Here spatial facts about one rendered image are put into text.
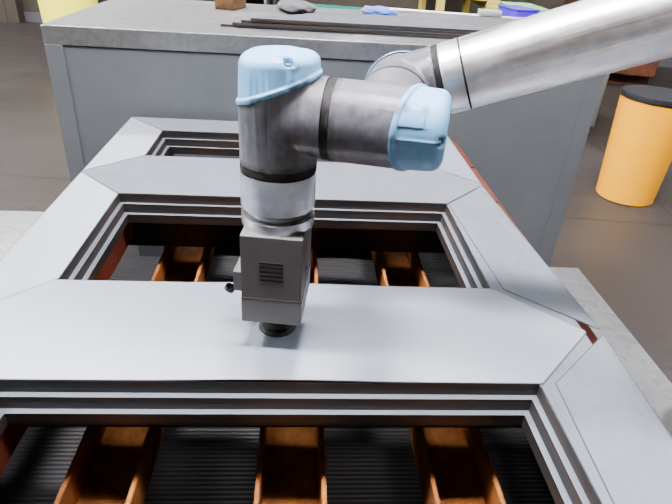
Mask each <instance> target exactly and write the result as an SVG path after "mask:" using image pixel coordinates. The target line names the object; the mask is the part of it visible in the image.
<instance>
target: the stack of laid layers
mask: <svg viewBox="0 0 672 504"><path fill-rule="evenodd" d="M169 154H194V155H221V156H240V155H239V134H231V133H206V132H181V131H162V132H161V134H160V135H159V137H158V138H157V139H156V141H155V142H154V144H153V145H152V147H151V148H150V150H149V151H148V152H147V154H146V155H152V156H169ZM469 193H470V192H469ZM469 193H467V194H469ZM467 194H465V195H467ZM465 195H463V196H462V197H464V196H465ZM462 197H460V198H462ZM460 198H458V199H456V200H454V201H452V202H450V203H448V204H432V203H401V202H370V201H338V200H315V206H314V209H315V217H314V224H313V226H312V228H341V229H376V230H412V231H436V232H437V235H438V237H439V239H440V242H441V244H442V246H443V248H444V251H445V253H446V255H447V258H448V260H449V262H450V264H451V267H452V269H453V271H454V273H455V276H456V278H457V280H458V283H459V285H460V287H461V288H493V289H496V290H498V291H500V292H502V293H504V294H507V295H509V296H511V297H513V298H515V299H518V300H520V301H522V302H524V303H526V304H528V305H531V306H533V307H535V308H537V309H539V310H542V311H544V312H546V313H548V314H550V315H553V316H555V317H557V318H559V319H561V320H564V321H566V322H568V323H570V324H572V325H574V326H577V327H579V328H581V327H580V325H579V324H578V322H577V321H576V320H574V319H572V318H570V317H567V316H565V315H563V314H560V313H558V312H555V311H553V310H551V309H548V308H546V307H544V306H541V305H539V304H536V303H534V302H532V301H529V300H527V299H525V298H522V297H520V296H517V295H515V294H513V293H510V292H508V291H506V290H503V289H502V287H501V286H500V284H499V283H498V281H497V280H496V278H495V276H494V275H493V273H492V272H491V270H490V269H489V267H488V266H487V264H486V262H485V261H484V259H483V258H482V256H481V255H480V253H479V251H478V250H477V248H476V247H475V245H474V244H473V242H472V241H471V239H470V237H469V236H468V234H467V233H466V231H465V230H464V228H463V226H462V225H461V223H460V222H459V220H458V219H457V217H456V216H455V214H454V212H453V211H452V209H451V208H450V206H449V205H451V204H452V203H454V202H456V201H457V200H459V199H460ZM241 208H242V206H241V198H240V197H213V196H181V195H150V194H118V195H117V197H116V198H115V200H114V201H113V202H112V204H111V205H110V207H109V208H108V210H107V211H106V212H105V214H104V215H103V217H102V218H101V220H100V221H99V222H98V224H97V225H96V227H95V228H94V230H93V231H92V232H91V234H90V235H89V237H88V238H87V240H86V241H85V242H84V244H83V245H82V247H81V248H80V250H79V251H78V252H77V254H76V255H75V257H74V258H73V260H72V261H71V262H70V264H69V265H68V267H67V268H66V270H65V271H64V272H63V274H62V275H61V277H60V278H59V279H67V280H95V278H96V276H97V275H98V273H99V271H100V270H101V268H102V266H103V265H104V263H105V261H106V260H107V258H108V256H109V255H110V253H111V251H112V250H113V248H114V246H115V245H116V243H117V241H118V239H119V238H120V236H121V234H122V233H123V231H124V229H125V228H126V226H127V224H128V223H163V224H199V225H234V226H244V225H243V224H242V221H241ZM581 329H582V328H581ZM592 345H593V344H592V342H591V341H590V340H589V338H588V337H587V335H586V334H585V335H584V337H583V338H582V339H581V340H580V341H579V342H578V344H577V345H576V346H575V347H574V348H573V350H572V351H571V352H570V353H569V354H568V355H567V357H566V358H565V359H564V360H563V361H562V363H561V364H560V365H559V366H558V367H557V368H556V370H555V371H554V372H553V373H552V374H551V375H550V377H549V378H548V379H547V380H546V381H545V383H544V384H457V383H381V382H339V381H259V380H212V381H64V380H0V437H1V436H2V434H3V432H4V431H5V429H6V427H7V426H8V425H372V426H522V429H523V431H524V433H525V435H526V438H527V440H528V442H529V445H530V447H531V449H532V451H533V454H534V456H535V458H536V461H537V463H538V465H539V467H540V470H541V472H542V474H543V477H544V479H545V481H546V483H547V486H548V488H549V490H550V492H551V495H552V497H553V499H554V502H555V504H613V503H612V500H611V498H610V496H609V494H608V492H607V490H606V488H605V486H604V484H603V482H602V480H601V478H600V476H599V474H598V472H597V469H596V467H595V465H594V463H593V461H592V459H591V457H590V455H589V453H588V451H587V449H586V447H585V445H584V443H583V441H582V438H581V436H580V434H579V432H578V430H577V428H576V426H575V424H574V422H573V420H572V418H571V416H570V414H569V412H568V410H567V407H566V405H565V403H564V401H563V399H562V397H561V395H560V393H559V391H558V389H557V387H556V385H555V383H556V382H557V381H558V380H559V379H560V378H561V377H562V376H563V375H564V374H565V373H566V372H567V371H568V369H569V368H570V367H571V366H572V365H573V364H574V363H575V362H576V361H577V360H578V359H579V358H580V357H581V356H582V355H583V354H584V353H585V352H586V351H587V350H588V349H589V348H590V347H591V346H592Z"/></svg>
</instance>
